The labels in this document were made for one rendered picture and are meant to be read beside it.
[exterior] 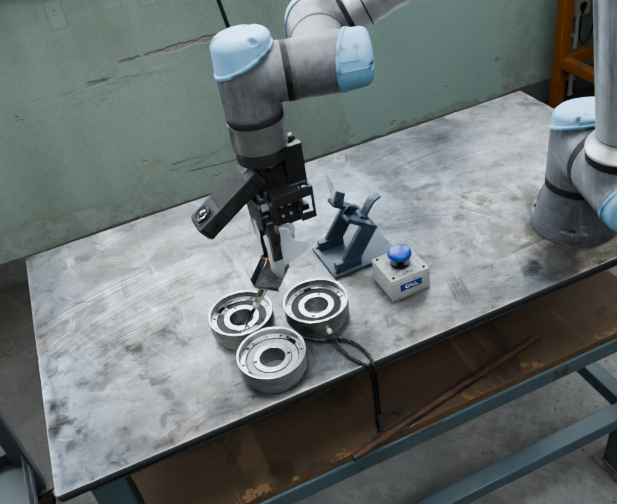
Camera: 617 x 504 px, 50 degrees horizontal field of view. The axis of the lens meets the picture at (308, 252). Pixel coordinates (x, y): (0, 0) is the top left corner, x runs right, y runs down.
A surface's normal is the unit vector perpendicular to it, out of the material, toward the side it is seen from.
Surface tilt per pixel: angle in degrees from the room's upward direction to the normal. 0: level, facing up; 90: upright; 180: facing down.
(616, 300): 0
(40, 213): 90
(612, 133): 97
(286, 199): 90
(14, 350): 0
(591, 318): 0
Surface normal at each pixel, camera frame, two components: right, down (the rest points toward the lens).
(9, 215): 0.39, 0.53
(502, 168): -0.13, -0.78
